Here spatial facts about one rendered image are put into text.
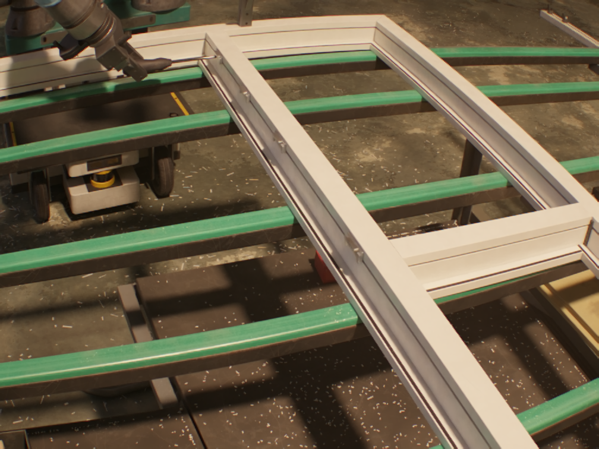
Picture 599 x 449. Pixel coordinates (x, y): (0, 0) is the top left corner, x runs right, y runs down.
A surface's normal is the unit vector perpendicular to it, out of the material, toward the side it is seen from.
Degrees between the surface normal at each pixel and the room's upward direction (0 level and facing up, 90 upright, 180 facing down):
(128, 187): 90
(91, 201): 90
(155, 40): 90
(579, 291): 0
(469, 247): 90
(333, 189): 0
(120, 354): 0
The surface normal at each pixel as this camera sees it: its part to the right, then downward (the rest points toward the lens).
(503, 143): -0.93, 0.15
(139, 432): 0.07, -0.83
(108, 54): 0.32, 0.77
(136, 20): 0.43, 0.54
